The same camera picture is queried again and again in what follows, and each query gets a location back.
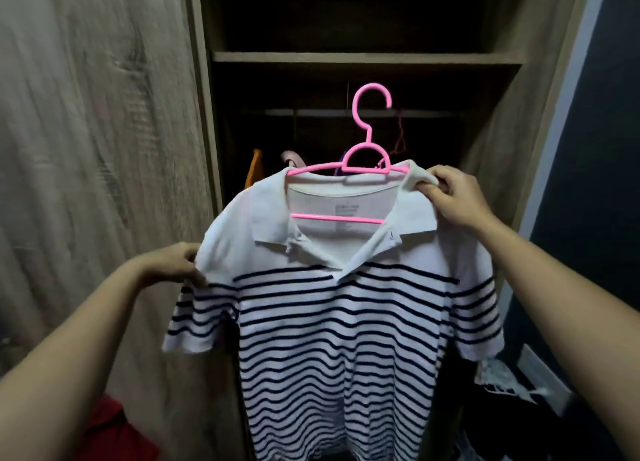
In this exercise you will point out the red polo shirt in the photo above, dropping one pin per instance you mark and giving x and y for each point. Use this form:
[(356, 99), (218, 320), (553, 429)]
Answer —
[(115, 435)]

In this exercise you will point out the orange t-shirt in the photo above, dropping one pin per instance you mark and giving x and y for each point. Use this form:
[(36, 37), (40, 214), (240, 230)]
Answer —
[(255, 168)]

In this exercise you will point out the person's left forearm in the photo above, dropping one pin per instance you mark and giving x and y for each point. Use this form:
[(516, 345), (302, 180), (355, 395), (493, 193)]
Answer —
[(65, 365)]

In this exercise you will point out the person's right forearm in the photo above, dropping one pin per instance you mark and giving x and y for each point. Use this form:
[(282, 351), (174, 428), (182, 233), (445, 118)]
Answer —
[(575, 315)]

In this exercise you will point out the black bag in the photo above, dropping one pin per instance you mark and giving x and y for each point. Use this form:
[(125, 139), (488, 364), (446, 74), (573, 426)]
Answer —
[(525, 435)]

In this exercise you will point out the person's right hand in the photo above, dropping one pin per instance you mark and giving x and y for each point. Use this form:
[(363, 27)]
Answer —
[(457, 200)]

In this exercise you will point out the white wall socket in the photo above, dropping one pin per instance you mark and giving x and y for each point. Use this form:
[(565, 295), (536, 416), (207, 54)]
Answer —
[(542, 378)]

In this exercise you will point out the person's left hand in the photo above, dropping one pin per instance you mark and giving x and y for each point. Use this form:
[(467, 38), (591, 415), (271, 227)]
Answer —
[(170, 264)]

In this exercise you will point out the white striped shirt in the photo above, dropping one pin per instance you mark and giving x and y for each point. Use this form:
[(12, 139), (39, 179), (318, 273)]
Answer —
[(340, 335)]

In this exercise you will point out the wooden wardrobe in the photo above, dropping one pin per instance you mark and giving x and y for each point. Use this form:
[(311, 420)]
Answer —
[(100, 175)]

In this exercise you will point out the purple plastic hanger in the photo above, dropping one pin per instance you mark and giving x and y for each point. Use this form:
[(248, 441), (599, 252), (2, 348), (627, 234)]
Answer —
[(343, 159)]

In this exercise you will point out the pink plastic hanger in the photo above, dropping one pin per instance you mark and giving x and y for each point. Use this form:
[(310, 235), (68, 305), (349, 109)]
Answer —
[(400, 138), (369, 135)]

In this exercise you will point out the thin metal rail support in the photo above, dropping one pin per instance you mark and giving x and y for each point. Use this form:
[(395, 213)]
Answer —
[(347, 98)]

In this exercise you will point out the pink shirt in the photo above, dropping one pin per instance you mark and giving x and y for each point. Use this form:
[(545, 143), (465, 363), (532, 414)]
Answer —
[(291, 158)]

